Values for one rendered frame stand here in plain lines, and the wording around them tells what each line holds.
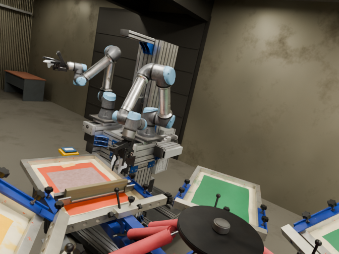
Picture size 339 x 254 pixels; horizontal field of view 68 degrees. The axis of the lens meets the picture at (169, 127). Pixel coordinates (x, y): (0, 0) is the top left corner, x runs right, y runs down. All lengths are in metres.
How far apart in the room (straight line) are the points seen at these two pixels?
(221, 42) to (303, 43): 1.35
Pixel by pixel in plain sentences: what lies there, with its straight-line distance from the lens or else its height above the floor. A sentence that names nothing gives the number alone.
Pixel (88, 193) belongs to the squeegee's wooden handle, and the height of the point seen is 1.02.
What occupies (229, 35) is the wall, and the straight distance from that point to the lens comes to 4.87.
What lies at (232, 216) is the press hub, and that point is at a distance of 1.09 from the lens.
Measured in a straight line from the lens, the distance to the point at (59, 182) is 1.84.
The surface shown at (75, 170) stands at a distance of 2.01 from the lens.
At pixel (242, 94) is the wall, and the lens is 4.63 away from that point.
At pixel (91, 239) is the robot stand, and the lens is 2.59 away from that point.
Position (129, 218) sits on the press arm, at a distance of 1.40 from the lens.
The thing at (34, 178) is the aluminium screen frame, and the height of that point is 0.99.
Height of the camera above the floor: 1.84
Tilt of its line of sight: 13 degrees down
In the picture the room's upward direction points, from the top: 13 degrees clockwise
